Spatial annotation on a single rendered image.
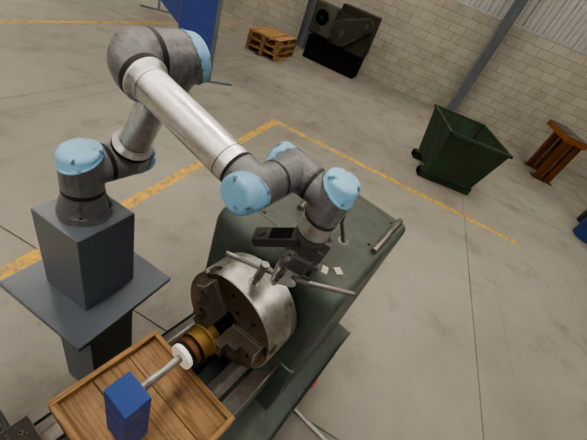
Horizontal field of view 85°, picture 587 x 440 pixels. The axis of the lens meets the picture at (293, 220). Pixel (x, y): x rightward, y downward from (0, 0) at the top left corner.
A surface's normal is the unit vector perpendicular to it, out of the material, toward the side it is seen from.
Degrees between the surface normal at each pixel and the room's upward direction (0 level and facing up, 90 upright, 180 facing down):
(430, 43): 90
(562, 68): 90
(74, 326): 0
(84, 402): 0
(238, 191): 90
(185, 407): 0
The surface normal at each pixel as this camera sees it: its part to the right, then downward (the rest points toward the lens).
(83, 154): 0.23, -0.69
